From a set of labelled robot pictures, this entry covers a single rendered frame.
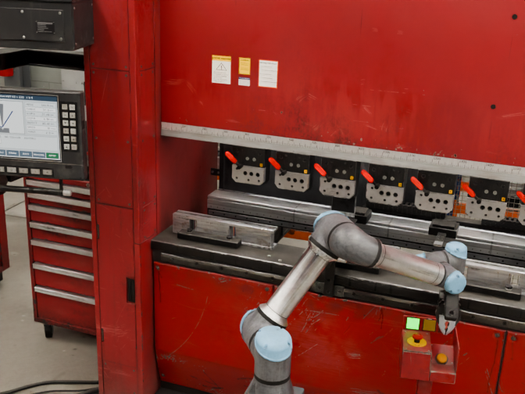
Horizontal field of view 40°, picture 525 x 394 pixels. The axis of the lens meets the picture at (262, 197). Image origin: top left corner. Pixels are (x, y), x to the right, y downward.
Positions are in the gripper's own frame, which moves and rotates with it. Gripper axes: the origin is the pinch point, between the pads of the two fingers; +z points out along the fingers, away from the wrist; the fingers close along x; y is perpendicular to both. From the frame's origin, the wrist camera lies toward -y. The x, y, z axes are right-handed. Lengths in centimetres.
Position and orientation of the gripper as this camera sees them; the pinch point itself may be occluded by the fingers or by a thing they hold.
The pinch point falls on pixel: (445, 332)
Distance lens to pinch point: 279.1
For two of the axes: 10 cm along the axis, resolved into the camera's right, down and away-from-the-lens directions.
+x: -9.8, -0.8, 1.5
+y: 1.7, -4.0, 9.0
